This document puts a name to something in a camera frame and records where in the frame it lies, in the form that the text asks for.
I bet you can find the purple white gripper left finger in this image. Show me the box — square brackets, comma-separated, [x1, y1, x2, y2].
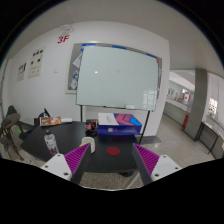
[42, 143, 91, 184]

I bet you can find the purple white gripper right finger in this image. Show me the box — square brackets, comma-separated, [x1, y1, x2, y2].
[132, 144, 181, 185]

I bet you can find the clear plastic water bottle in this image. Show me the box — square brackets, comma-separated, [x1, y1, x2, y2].
[44, 130, 59, 156]

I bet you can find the white cup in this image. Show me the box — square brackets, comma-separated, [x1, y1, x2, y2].
[81, 137, 95, 153]

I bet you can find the red round coaster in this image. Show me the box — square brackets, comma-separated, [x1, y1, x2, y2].
[107, 147, 120, 156]

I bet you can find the small black red device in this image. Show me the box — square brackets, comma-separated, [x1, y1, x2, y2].
[86, 119, 98, 132]

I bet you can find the orange picture book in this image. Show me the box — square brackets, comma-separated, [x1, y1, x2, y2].
[40, 117, 61, 127]

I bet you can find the blue cardboard box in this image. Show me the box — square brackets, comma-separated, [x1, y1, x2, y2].
[98, 113, 142, 135]

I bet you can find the white paper sheet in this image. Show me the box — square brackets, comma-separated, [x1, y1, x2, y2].
[98, 113, 118, 125]

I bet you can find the dark side table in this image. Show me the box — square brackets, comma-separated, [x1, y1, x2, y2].
[195, 122, 224, 159]

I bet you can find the wooden chair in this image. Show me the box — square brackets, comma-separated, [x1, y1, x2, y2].
[1, 113, 23, 160]

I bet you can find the white whiteboard on stand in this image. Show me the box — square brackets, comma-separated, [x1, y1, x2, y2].
[75, 44, 160, 145]

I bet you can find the grey notice board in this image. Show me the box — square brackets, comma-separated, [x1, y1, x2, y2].
[65, 42, 163, 112]

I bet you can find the white wall poster small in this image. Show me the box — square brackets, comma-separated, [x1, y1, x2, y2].
[17, 62, 26, 82]

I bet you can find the white wall poster large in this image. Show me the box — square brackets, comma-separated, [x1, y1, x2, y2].
[28, 47, 45, 78]

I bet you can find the red 3F wall sign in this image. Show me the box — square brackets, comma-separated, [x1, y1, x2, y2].
[57, 35, 70, 44]

